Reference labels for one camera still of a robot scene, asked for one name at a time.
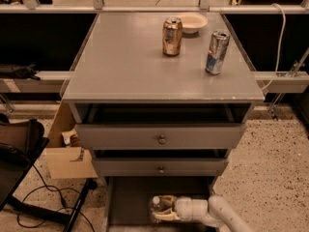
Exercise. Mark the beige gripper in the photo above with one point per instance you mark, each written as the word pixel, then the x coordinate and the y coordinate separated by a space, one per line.
pixel 182 207

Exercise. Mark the clear plastic water bottle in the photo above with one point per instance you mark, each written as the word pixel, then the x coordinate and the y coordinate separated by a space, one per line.
pixel 156 206

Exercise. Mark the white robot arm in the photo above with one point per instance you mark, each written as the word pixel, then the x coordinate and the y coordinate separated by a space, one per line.
pixel 214 212

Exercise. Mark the grey open bottom drawer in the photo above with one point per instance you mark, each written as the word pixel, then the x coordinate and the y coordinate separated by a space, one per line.
pixel 128 206

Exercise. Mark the grey middle drawer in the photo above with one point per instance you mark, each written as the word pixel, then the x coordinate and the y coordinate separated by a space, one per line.
pixel 159 167

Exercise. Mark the grey drawer cabinet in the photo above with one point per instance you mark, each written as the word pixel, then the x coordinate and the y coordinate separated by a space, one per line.
pixel 123 78

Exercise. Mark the grey top drawer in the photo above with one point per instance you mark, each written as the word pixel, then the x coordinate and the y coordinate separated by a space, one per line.
pixel 154 137

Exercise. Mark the cardboard box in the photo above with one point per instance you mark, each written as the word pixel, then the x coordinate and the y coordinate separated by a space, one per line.
pixel 63 161

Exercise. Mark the dark bag on cart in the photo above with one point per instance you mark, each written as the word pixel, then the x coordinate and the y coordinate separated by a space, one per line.
pixel 19 142

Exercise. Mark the silver blue energy drink can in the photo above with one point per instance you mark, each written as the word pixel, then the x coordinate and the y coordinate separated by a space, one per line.
pixel 217 52

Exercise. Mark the gold dented soda can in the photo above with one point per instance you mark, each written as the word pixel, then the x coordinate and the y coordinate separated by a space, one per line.
pixel 172 33

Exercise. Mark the white paper bowl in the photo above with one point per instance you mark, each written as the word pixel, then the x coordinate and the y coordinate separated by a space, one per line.
pixel 192 22

